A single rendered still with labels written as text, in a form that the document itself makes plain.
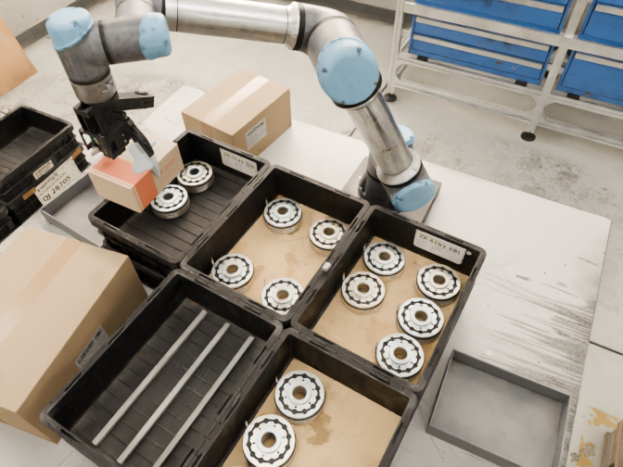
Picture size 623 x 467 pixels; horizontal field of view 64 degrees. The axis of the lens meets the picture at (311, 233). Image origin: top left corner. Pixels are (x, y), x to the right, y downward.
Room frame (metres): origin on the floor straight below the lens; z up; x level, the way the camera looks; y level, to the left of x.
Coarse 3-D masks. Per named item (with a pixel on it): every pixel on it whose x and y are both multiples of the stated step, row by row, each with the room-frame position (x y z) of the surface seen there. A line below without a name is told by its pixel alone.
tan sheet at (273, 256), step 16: (304, 208) 0.93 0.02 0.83; (256, 224) 0.88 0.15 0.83; (304, 224) 0.88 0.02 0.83; (240, 240) 0.83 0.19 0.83; (256, 240) 0.83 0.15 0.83; (272, 240) 0.83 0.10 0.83; (288, 240) 0.82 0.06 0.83; (304, 240) 0.82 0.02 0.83; (256, 256) 0.78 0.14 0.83; (272, 256) 0.77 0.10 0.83; (288, 256) 0.77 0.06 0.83; (304, 256) 0.77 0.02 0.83; (320, 256) 0.77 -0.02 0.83; (256, 272) 0.72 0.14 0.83; (272, 272) 0.72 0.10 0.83; (288, 272) 0.72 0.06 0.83; (304, 272) 0.72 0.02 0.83; (256, 288) 0.68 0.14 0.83
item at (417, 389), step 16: (384, 208) 0.84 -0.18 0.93; (416, 224) 0.78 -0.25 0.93; (352, 240) 0.74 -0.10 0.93; (336, 256) 0.69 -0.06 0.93; (480, 256) 0.68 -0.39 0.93; (320, 288) 0.61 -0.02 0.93; (464, 288) 0.60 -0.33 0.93; (304, 304) 0.57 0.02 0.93; (448, 320) 0.52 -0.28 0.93; (320, 336) 0.49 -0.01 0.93; (448, 336) 0.48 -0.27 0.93; (352, 352) 0.45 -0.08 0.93; (368, 368) 0.42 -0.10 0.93; (432, 368) 0.41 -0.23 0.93; (400, 384) 0.38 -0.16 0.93
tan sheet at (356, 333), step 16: (384, 240) 0.82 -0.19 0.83; (416, 256) 0.76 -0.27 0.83; (352, 272) 0.72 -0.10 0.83; (416, 272) 0.71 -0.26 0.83; (400, 288) 0.67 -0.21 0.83; (336, 304) 0.63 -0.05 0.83; (384, 304) 0.62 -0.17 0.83; (400, 304) 0.62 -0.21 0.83; (320, 320) 0.58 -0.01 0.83; (336, 320) 0.58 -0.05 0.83; (352, 320) 0.58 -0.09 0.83; (368, 320) 0.58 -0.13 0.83; (384, 320) 0.58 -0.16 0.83; (336, 336) 0.54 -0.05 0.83; (352, 336) 0.54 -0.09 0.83; (368, 336) 0.54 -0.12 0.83; (384, 336) 0.54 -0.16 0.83; (368, 352) 0.50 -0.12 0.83; (432, 352) 0.50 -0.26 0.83; (416, 384) 0.42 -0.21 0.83
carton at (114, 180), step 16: (160, 144) 0.88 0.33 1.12; (176, 144) 0.88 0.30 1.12; (112, 160) 0.83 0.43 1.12; (128, 160) 0.83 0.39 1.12; (160, 160) 0.83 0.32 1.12; (176, 160) 0.86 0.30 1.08; (96, 176) 0.78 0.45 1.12; (112, 176) 0.78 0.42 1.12; (128, 176) 0.78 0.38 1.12; (144, 176) 0.78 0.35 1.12; (160, 176) 0.81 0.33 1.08; (112, 192) 0.77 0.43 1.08; (128, 192) 0.74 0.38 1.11; (144, 192) 0.76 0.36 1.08; (144, 208) 0.75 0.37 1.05
